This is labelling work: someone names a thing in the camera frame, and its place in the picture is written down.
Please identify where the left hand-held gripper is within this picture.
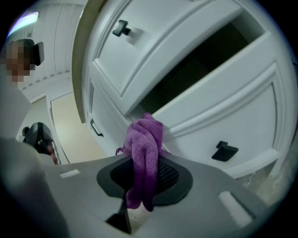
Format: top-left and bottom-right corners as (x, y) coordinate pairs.
(29, 122), (58, 165)

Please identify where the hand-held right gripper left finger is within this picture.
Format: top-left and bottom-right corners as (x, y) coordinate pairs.
(39, 156), (132, 238)

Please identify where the black cabinet door handle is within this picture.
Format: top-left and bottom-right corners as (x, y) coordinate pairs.
(90, 118), (104, 138)

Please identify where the black drawer knob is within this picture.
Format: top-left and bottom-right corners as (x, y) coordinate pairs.
(211, 140), (239, 162)
(112, 20), (131, 37)

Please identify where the white cabinet drawer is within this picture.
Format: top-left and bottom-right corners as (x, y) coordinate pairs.
(129, 9), (289, 179)
(87, 0), (243, 117)

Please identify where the white cabinet door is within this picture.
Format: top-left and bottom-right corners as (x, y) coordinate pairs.
(89, 80), (140, 161)

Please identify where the purple cloth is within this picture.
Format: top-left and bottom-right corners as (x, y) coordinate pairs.
(115, 112), (172, 212)

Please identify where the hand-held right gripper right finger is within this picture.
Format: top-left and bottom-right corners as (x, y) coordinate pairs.
(132, 154), (271, 238)

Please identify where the black head-mounted camera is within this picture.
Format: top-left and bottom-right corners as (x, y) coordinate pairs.
(32, 41), (45, 66)

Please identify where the white vanity cabinet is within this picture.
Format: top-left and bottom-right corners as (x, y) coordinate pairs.
(72, 0), (294, 182)

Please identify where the person's head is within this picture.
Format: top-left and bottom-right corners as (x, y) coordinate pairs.
(0, 39), (35, 89)

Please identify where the beige panel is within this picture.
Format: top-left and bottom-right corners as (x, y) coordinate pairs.
(50, 92), (110, 165)

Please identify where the ceiling light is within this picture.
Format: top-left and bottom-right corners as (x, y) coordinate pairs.
(9, 11), (39, 35)

